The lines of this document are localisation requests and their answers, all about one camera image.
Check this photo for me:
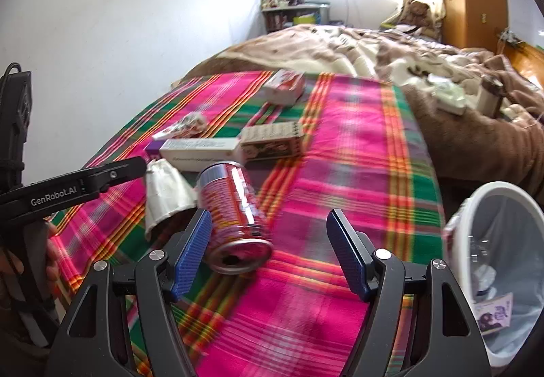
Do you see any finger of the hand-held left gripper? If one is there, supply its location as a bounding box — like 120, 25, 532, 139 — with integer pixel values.
81, 157, 146, 195

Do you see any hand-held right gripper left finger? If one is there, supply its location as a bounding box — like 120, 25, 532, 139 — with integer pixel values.
50, 208, 212, 377

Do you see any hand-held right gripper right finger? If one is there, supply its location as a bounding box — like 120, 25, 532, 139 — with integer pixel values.
326, 208, 494, 377

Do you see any white paper bag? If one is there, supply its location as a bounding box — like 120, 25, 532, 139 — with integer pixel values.
144, 159, 199, 241

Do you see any red drink can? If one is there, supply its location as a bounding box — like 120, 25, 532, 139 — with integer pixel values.
194, 161, 274, 275

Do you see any white trash bin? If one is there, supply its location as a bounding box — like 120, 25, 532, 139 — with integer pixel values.
442, 181, 544, 369

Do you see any white paper towel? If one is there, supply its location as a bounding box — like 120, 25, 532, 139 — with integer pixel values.
472, 264, 498, 297

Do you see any small purple box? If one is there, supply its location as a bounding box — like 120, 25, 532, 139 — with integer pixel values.
474, 293, 515, 335

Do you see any person's left hand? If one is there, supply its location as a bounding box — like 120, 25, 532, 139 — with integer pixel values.
42, 223, 62, 301

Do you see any long white purple box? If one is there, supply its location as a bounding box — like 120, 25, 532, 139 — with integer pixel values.
146, 138, 244, 172

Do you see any pink green plaid cloth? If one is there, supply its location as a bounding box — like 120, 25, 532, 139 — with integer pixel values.
51, 70, 447, 377

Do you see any crumpled patterned snack wrapper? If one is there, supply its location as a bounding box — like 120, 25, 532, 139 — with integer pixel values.
152, 112, 209, 142

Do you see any brown patterned box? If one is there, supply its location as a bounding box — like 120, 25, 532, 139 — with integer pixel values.
240, 122, 304, 161

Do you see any red white box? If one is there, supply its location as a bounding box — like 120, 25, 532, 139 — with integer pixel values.
259, 70, 305, 105

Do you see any white green tissue box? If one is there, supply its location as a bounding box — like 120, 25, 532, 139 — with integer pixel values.
429, 77, 468, 114

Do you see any brown patterned blanket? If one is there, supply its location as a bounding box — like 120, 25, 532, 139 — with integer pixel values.
172, 22, 544, 208

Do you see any brown white thermos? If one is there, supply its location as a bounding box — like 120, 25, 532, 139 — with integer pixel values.
476, 75, 504, 118

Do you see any cluttered shelf desk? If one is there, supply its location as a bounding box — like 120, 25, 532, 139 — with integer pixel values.
261, 3, 332, 34

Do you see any brown teddy bear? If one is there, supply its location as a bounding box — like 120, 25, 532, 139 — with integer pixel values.
397, 0, 432, 29

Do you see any wooden headboard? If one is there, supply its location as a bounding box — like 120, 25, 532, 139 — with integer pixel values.
495, 30, 544, 88

